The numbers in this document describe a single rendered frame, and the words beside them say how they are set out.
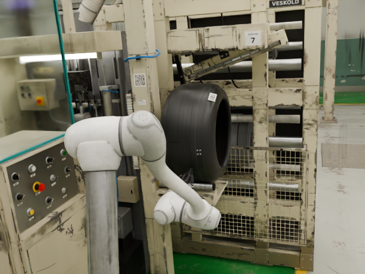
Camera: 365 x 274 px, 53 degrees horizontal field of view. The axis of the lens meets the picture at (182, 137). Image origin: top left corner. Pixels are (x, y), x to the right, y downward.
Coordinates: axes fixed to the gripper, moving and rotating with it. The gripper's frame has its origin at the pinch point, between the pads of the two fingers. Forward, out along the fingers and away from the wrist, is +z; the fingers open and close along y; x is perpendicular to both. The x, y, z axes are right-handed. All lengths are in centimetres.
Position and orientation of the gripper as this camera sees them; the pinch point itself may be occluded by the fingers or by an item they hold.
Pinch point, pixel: (189, 173)
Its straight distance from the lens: 195.3
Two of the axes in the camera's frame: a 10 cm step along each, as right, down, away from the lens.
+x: 1.1, 9.2, 3.7
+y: -9.4, -0.2, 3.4
